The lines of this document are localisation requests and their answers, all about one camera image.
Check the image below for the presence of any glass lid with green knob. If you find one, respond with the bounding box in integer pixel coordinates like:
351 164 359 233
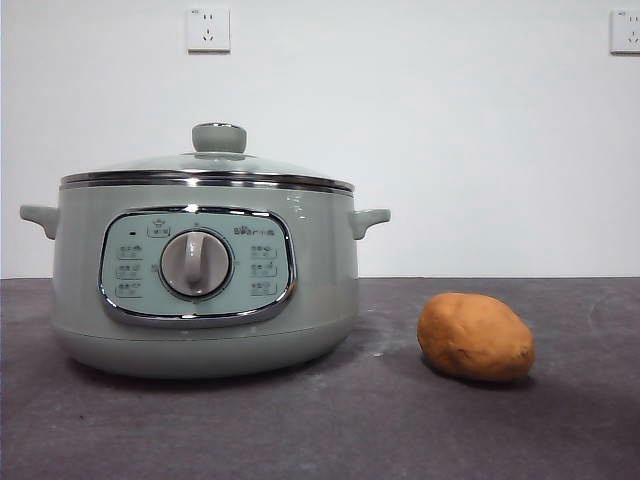
59 122 345 194

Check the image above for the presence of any brown potato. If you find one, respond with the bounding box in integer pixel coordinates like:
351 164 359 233
417 292 537 384

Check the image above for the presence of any pale green electric cooking pot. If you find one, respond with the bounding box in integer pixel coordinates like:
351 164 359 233
19 180 392 380

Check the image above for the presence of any white wall socket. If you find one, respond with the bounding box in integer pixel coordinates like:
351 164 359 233
187 7 233 55
609 9 640 56

